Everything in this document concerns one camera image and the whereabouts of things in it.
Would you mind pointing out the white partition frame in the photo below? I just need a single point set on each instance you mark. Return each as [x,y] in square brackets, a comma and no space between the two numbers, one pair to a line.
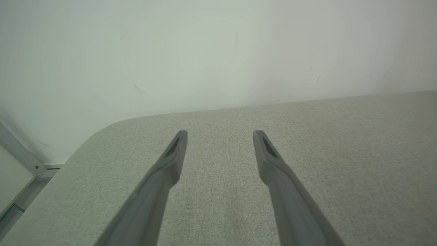
[17,153]

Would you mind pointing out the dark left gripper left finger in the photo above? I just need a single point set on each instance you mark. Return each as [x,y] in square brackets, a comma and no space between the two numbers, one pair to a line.
[150,198]

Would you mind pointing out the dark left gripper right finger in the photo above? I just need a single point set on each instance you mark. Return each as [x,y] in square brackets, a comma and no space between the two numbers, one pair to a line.
[290,205]

